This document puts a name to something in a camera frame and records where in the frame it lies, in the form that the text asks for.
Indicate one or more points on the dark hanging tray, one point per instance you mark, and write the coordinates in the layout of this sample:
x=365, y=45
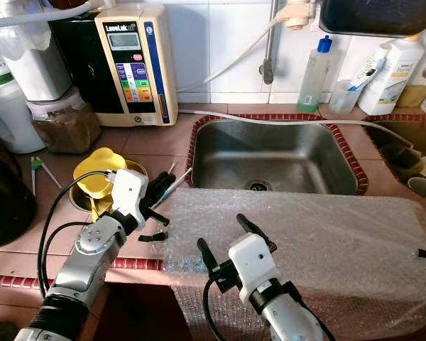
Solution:
x=380, y=18

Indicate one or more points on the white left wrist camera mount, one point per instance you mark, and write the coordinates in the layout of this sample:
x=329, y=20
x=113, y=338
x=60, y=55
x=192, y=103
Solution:
x=129, y=199

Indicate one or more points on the steel sink basin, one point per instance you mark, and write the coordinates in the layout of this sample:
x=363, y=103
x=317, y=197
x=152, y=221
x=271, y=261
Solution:
x=277, y=156
x=394, y=135

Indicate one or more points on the white plastic jug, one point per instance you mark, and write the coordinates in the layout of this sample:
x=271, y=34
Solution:
x=39, y=64

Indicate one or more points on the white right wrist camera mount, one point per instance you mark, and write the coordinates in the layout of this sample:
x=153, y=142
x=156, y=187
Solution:
x=252, y=264

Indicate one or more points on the thin white stick utensil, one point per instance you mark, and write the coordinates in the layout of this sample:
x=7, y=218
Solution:
x=183, y=177

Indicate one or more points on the white and blue toothbrush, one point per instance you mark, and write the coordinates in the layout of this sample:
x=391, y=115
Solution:
x=369, y=71

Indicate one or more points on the white detergent bottle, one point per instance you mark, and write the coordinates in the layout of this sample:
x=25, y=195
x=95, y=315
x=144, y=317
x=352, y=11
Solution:
x=394, y=78

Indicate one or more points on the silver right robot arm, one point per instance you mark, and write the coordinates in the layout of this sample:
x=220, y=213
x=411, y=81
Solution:
x=291, y=320

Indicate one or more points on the yellow plastic strainer bowl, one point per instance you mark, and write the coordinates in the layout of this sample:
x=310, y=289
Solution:
x=96, y=177

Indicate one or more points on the yellow sponge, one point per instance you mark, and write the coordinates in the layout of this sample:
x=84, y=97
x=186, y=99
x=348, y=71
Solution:
x=413, y=96

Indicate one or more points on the dark green bowl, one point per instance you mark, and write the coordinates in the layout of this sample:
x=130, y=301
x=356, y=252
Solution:
x=399, y=156

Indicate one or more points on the metal tap lever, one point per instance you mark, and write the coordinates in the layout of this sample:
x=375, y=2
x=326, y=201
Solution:
x=268, y=71

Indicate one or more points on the clear jar of brown powder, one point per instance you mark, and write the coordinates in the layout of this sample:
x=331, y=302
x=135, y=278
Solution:
x=67, y=131

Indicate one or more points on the clear bottle with blue cap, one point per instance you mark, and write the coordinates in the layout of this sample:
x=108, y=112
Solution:
x=314, y=82

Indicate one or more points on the clear plastic cup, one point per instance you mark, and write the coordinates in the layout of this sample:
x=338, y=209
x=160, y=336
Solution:
x=342, y=101

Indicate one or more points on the beige tap fitting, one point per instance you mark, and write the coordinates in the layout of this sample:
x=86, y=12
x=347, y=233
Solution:
x=305, y=14

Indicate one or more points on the small grey cup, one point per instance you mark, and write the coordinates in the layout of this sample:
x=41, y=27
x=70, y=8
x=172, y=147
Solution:
x=424, y=188

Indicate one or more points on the clear bubble wrap sheet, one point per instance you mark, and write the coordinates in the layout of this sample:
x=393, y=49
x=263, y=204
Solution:
x=348, y=256

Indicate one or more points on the beige water ioniser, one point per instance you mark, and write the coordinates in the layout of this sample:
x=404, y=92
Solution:
x=135, y=78

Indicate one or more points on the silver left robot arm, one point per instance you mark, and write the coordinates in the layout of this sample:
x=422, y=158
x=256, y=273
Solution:
x=85, y=270

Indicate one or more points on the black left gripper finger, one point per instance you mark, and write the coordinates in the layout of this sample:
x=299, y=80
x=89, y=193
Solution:
x=160, y=190

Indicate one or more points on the black electric kettle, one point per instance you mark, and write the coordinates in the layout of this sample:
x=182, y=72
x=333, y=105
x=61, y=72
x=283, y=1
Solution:
x=3, y=199

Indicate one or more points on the round steel bowl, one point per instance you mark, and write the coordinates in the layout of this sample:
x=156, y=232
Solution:
x=77, y=201

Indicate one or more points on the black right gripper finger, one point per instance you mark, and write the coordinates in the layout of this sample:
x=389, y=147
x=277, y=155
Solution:
x=250, y=227
x=209, y=260

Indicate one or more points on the white jar with green lid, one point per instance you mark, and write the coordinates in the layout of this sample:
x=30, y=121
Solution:
x=11, y=121

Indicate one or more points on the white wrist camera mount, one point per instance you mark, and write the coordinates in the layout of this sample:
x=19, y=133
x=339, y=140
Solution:
x=129, y=199
x=252, y=264

